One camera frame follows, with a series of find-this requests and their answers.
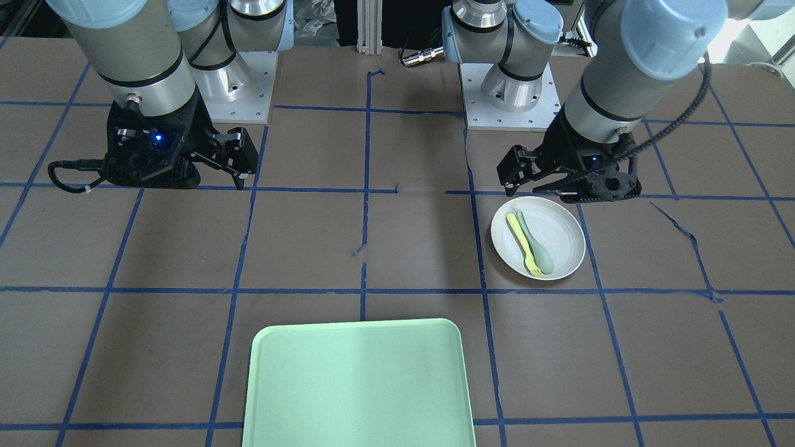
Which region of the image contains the green plastic spoon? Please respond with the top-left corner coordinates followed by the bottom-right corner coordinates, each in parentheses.
top-left (515, 210), bottom-right (554, 276)

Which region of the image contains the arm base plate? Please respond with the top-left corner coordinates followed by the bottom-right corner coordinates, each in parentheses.
top-left (459, 63), bottom-right (563, 132)
top-left (191, 52), bottom-right (279, 124)

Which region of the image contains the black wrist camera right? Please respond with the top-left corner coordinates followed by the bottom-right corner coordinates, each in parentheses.
top-left (101, 124), bottom-right (201, 189)

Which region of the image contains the light green tray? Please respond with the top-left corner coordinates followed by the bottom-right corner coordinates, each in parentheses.
top-left (242, 318), bottom-right (477, 446)

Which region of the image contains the white round plate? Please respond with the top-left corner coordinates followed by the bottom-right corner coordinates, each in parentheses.
top-left (489, 196), bottom-right (586, 282)

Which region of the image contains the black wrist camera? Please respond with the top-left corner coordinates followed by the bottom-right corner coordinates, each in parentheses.
top-left (557, 160), bottom-right (642, 204)
top-left (101, 124), bottom-right (201, 189)

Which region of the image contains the yellow plastic fork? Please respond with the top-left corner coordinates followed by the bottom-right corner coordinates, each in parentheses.
top-left (506, 213), bottom-right (544, 277)

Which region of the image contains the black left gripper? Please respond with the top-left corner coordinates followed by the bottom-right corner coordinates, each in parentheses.
top-left (497, 113), bottom-right (638, 196)

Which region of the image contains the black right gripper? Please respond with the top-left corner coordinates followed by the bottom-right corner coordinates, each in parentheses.
top-left (107, 90), bottom-right (258, 191)

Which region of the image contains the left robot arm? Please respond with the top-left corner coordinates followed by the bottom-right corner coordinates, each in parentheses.
top-left (441, 1), bottom-right (793, 203)

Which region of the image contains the aluminium frame post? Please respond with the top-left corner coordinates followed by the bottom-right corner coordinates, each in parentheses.
top-left (355, 0), bottom-right (383, 58)

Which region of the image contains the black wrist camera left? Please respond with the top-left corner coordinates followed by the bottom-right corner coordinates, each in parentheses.
top-left (557, 160), bottom-right (642, 204)

